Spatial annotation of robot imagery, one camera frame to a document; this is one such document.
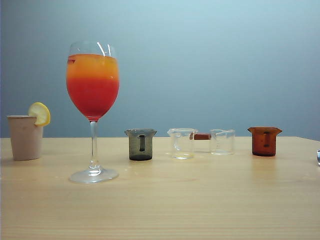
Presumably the beige paper cup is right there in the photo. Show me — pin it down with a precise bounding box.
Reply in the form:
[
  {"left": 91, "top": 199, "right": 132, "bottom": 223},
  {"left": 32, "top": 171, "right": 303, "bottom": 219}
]
[{"left": 6, "top": 114, "right": 45, "bottom": 162}]

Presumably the clear empty measuring cup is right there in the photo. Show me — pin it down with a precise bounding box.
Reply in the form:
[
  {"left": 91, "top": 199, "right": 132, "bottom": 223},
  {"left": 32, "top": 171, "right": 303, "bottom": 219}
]
[{"left": 209, "top": 128, "right": 236, "bottom": 156}]

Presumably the clear measuring cup yellow residue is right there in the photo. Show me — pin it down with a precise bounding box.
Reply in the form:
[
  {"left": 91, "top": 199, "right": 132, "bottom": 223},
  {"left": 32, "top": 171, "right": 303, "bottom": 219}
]
[{"left": 166, "top": 127, "right": 199, "bottom": 160}]

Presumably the amber brown measuring cup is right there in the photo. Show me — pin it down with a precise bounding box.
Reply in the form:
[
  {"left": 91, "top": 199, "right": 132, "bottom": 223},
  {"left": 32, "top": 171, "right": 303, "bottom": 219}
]
[{"left": 247, "top": 126, "right": 283, "bottom": 157}]

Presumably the yellow lemon slice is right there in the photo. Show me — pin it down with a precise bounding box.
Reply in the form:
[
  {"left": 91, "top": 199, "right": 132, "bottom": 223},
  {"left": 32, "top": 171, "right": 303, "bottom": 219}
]
[{"left": 27, "top": 101, "right": 52, "bottom": 127}]

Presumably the wine glass with orange-red drink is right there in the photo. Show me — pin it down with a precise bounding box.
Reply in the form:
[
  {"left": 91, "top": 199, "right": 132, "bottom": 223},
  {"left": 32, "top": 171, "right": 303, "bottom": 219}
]
[{"left": 65, "top": 41, "right": 121, "bottom": 185}]

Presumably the smoky grey measuring cup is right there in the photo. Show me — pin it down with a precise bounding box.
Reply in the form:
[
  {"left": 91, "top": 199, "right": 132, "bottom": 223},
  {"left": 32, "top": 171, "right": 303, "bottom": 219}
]
[{"left": 124, "top": 128, "right": 158, "bottom": 161}]

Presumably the small reddish brown block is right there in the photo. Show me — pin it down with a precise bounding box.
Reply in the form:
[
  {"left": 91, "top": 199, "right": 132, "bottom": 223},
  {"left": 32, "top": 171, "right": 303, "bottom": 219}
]
[{"left": 189, "top": 132, "right": 212, "bottom": 141}]

